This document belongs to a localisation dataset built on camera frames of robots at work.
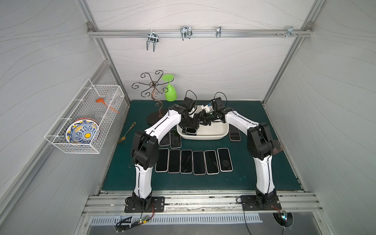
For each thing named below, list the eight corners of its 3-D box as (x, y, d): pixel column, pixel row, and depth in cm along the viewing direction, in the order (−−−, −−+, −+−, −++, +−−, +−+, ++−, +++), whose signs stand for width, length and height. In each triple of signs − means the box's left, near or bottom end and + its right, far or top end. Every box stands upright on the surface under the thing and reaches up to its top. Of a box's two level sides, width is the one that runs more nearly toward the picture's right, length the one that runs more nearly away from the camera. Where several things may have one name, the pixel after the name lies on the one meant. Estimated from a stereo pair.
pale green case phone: (169, 148, 95) (168, 143, 90) (171, 134, 103) (170, 128, 98) (181, 148, 95) (181, 143, 91) (182, 134, 103) (182, 129, 98)
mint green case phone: (180, 173, 86) (179, 171, 84) (181, 152, 95) (181, 150, 93) (192, 173, 86) (192, 171, 84) (192, 152, 95) (192, 150, 93)
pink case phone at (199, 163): (192, 175, 86) (192, 173, 84) (192, 152, 95) (192, 150, 94) (205, 175, 86) (206, 173, 84) (204, 152, 95) (204, 150, 94)
